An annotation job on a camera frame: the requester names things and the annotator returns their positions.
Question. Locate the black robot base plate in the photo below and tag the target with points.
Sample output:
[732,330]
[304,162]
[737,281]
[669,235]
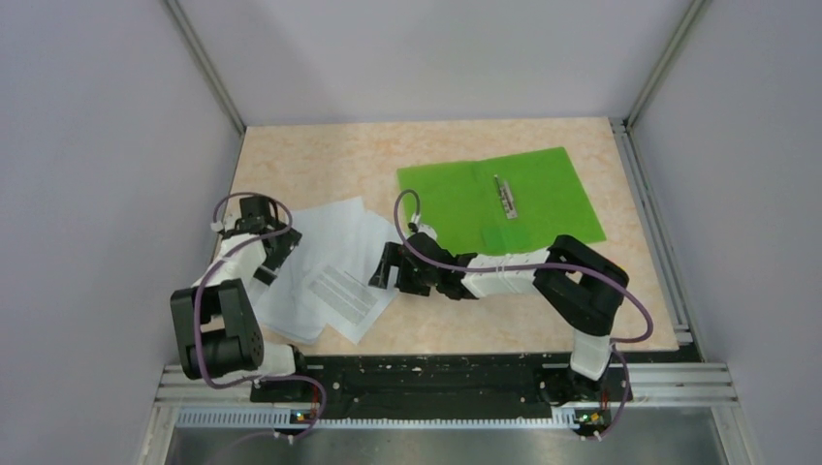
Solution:
[457,387]

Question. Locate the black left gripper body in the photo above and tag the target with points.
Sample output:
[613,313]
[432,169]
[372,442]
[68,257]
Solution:
[285,243]

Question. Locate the white printed paper sheet front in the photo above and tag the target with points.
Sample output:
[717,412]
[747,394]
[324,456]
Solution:
[337,290]

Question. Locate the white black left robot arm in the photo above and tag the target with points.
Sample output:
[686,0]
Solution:
[215,327]

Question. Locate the chrome folder clip mechanism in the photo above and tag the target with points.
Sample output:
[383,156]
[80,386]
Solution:
[506,197]

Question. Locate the aluminium corner post right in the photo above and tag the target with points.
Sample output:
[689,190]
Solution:
[666,60]

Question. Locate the aluminium frame rail front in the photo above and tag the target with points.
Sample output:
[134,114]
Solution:
[678,386]

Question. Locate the aluminium corner post left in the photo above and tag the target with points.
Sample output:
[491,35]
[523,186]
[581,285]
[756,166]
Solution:
[208,71]

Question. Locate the green plastic clip folder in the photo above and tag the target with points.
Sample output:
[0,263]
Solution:
[459,200]

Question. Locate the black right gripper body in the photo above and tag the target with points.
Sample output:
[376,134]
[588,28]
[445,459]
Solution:
[417,282]

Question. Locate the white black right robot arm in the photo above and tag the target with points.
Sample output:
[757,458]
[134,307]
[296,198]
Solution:
[582,286]

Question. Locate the aluminium corner post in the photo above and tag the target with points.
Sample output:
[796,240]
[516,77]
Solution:
[208,71]
[666,60]

